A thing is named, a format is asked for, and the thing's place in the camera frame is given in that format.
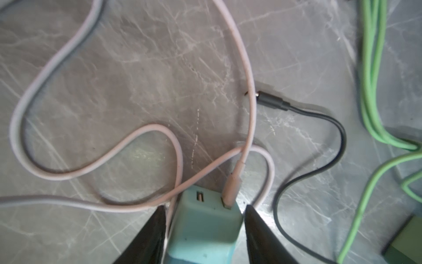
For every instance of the green charger upper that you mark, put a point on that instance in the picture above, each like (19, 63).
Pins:
(406, 245)

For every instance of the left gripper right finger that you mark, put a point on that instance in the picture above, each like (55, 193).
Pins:
(262, 244)

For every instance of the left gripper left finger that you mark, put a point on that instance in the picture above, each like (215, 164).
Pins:
(148, 246)

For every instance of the teal charger with white cable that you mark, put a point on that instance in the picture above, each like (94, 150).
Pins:
(203, 231)

